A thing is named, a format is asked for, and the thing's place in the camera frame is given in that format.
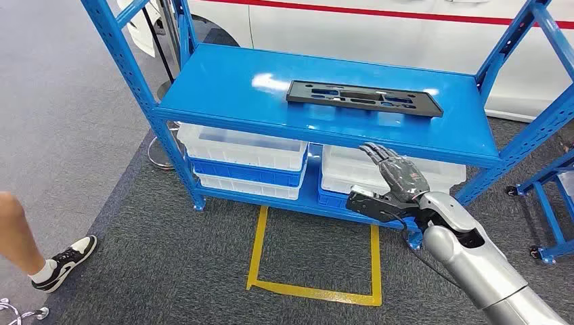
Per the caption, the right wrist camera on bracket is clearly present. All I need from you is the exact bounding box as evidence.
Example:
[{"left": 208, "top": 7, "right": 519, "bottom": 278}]
[{"left": 345, "top": 184, "right": 420, "bottom": 224}]

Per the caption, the black plastic mounting part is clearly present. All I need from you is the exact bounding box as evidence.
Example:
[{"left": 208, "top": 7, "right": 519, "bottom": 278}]
[{"left": 286, "top": 80, "right": 444, "bottom": 119}]

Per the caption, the blue wheeled rack cart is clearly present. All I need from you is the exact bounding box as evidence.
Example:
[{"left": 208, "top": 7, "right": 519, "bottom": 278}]
[{"left": 506, "top": 148, "right": 574, "bottom": 265}]

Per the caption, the yellow tape floor square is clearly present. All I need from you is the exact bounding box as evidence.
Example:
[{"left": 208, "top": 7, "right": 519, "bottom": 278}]
[{"left": 246, "top": 205, "right": 383, "bottom": 307}]

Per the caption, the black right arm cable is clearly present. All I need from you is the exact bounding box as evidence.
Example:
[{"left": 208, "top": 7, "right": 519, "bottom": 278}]
[{"left": 390, "top": 211, "right": 465, "bottom": 290}]

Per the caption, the white car with red stripe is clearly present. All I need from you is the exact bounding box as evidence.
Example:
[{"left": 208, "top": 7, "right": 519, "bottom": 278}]
[{"left": 117, "top": 0, "right": 574, "bottom": 123}]

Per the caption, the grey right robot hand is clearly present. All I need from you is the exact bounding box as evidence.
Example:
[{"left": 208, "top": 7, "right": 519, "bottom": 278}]
[{"left": 358, "top": 142, "right": 431, "bottom": 204}]

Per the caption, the blue metal shelf rack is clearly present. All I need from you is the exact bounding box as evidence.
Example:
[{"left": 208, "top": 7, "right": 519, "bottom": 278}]
[{"left": 81, "top": 0, "right": 574, "bottom": 252}]

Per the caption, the chrome stool base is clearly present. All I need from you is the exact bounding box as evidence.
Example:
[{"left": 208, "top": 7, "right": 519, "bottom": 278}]
[{"left": 0, "top": 297, "right": 50, "bottom": 325}]

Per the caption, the dark grey carpet mat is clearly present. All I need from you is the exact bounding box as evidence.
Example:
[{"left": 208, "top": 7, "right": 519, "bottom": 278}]
[{"left": 40, "top": 18, "right": 574, "bottom": 325}]

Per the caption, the black stanchion post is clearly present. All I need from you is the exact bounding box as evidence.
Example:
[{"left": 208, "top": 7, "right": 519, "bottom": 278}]
[{"left": 141, "top": 6, "right": 176, "bottom": 102}]

